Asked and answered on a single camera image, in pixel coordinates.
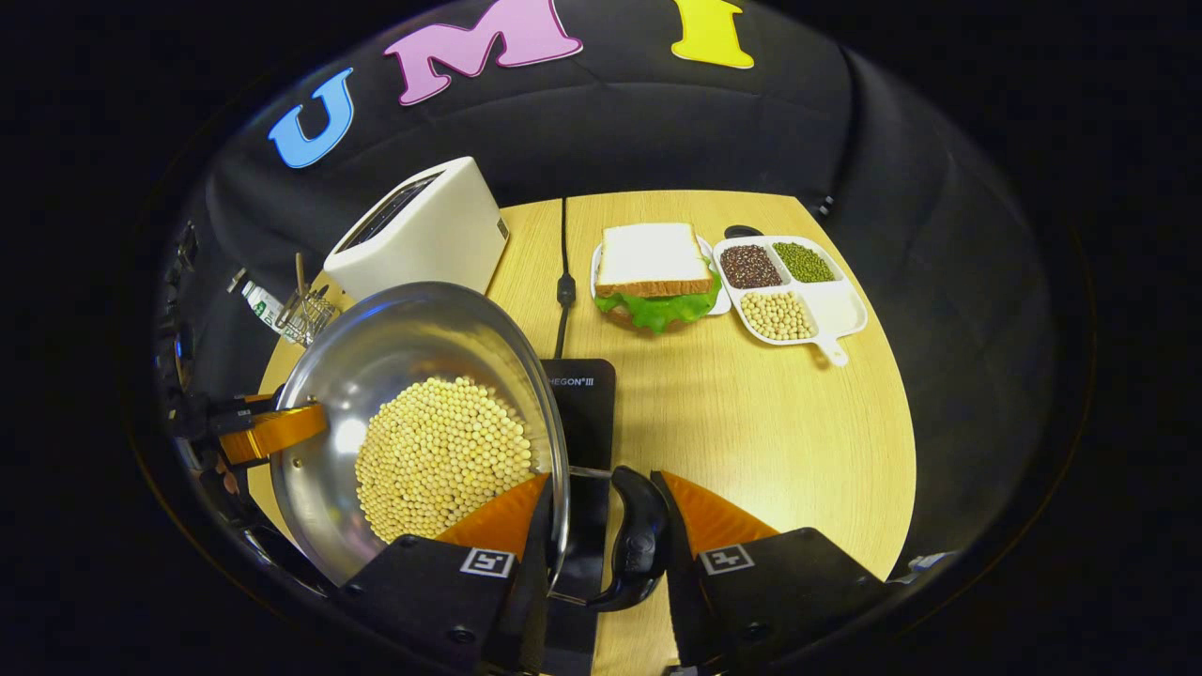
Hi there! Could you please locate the silver pot with black handles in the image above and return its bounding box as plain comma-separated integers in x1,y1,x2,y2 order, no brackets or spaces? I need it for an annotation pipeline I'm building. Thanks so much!
270,282,672,611

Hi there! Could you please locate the wire mesh utensil basket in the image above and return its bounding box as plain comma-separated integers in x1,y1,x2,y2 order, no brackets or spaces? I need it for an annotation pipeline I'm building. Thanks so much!
275,284,341,346

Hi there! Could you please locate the black induction cooktop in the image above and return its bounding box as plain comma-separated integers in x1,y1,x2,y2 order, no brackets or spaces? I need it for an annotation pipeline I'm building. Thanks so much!
540,358,618,676

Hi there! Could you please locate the small heap of soybeans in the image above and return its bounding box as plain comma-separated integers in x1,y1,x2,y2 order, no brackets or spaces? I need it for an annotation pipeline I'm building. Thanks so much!
739,290,818,342

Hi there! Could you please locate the black power cable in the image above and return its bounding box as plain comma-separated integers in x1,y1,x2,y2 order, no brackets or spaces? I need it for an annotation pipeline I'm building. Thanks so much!
552,197,578,360

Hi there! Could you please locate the white divided tray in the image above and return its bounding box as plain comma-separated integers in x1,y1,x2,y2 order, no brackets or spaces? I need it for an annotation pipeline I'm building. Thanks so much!
712,235,869,367

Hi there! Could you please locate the white bottle with green label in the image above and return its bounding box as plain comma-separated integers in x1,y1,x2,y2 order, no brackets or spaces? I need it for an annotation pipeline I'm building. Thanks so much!
227,268,287,334

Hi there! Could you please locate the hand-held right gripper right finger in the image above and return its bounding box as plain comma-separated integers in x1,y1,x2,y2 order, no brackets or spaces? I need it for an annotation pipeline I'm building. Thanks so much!
650,469,888,672

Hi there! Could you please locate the white toaster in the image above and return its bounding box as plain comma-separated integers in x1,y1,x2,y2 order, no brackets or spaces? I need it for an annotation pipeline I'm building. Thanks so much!
323,156,510,303

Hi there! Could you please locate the pile of dark red beans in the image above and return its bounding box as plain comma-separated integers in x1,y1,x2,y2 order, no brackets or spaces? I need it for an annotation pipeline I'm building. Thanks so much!
719,244,784,290

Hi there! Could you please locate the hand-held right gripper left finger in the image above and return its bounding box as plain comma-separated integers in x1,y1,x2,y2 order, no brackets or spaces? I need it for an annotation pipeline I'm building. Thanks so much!
340,472,557,676

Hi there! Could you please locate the sandwich with lettuce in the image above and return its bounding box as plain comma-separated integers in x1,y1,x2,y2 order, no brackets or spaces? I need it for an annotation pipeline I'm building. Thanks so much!
594,223,722,334

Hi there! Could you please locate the pile of green mung beans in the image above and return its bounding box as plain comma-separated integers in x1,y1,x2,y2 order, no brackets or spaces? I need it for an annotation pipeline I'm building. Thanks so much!
772,241,837,284

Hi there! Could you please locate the pile of yellow soybeans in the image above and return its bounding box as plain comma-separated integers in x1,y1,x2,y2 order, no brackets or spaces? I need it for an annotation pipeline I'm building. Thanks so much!
355,376,536,545

